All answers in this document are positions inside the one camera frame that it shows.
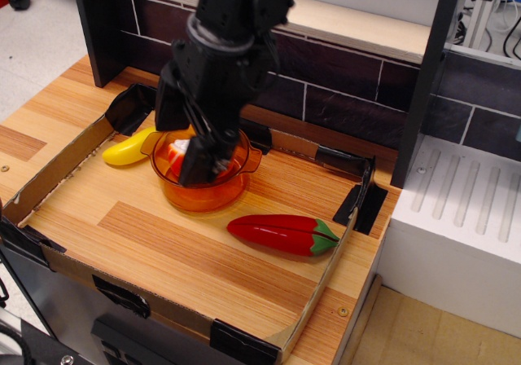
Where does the salmon sushi toy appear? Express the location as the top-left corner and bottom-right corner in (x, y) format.
(167, 139), (190, 182)

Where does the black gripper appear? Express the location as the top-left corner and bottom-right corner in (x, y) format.
(155, 32), (280, 187)

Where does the yellow toy banana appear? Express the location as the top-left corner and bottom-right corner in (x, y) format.
(102, 126), (156, 166)

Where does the dark shelf with tile backsplash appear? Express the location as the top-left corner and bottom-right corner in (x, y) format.
(77, 0), (447, 187)

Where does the orange transparent plastic pot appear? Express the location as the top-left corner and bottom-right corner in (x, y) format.
(141, 127), (262, 213)

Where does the red toy chili pepper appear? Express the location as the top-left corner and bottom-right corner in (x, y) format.
(226, 214), (340, 257)

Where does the aluminium frame with cables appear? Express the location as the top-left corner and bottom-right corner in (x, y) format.
(444, 0), (520, 68)

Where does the black oven handle panel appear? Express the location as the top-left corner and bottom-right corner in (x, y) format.
(90, 314), (212, 365)

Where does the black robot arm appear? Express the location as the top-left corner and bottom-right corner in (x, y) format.
(155, 0), (294, 187)

